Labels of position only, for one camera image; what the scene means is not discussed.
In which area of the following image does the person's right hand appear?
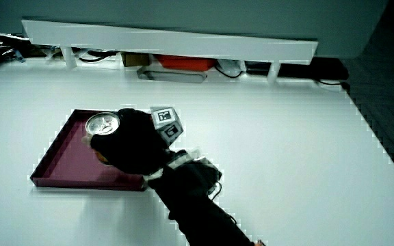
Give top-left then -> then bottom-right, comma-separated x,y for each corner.
81,106 -> 185,177

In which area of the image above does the red bull can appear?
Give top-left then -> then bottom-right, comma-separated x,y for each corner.
84,111 -> 121,165

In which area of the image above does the maroon square plate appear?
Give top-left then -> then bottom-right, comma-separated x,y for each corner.
29,109 -> 150,192

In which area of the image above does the grey flat tray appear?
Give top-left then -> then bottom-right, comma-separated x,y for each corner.
136,66 -> 207,84

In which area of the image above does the brown cardboard box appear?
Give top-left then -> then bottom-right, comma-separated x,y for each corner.
121,52 -> 150,68

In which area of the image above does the orange box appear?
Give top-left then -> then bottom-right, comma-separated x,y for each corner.
155,54 -> 218,72

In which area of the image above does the white desk riser shelf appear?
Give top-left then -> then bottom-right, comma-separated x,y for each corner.
21,18 -> 319,85

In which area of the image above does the white plastic packet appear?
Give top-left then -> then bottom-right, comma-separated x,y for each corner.
217,59 -> 246,77

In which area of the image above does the black cable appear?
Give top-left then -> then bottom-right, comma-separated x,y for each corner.
314,79 -> 351,92
213,64 -> 244,79
77,50 -> 120,64

